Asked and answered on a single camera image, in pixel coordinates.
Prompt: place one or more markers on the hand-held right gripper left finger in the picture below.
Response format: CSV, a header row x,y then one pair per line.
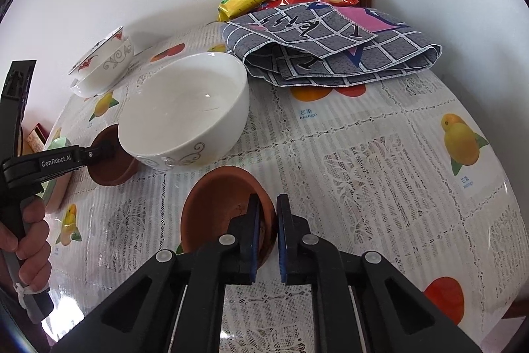
x,y
255,231

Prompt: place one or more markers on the person's left hand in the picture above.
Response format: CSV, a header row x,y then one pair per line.
x,y
37,237

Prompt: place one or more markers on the pink plate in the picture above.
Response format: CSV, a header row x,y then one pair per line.
x,y
62,191

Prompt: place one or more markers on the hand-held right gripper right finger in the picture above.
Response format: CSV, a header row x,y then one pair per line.
x,y
282,237

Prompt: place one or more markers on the white bowl grey scroll pattern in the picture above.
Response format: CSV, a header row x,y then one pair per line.
x,y
186,109

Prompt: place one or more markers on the grey checked cloth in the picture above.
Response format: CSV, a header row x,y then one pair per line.
x,y
330,61

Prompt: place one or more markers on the large white bowl scroll pattern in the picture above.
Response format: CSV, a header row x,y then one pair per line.
x,y
99,87

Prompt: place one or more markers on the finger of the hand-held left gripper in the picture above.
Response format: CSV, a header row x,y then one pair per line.
x,y
99,154

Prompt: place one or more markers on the painted fish pattern bowl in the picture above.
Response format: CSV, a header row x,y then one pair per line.
x,y
89,57

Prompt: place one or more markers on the small brown clay dish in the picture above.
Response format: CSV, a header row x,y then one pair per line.
x,y
215,208
109,172

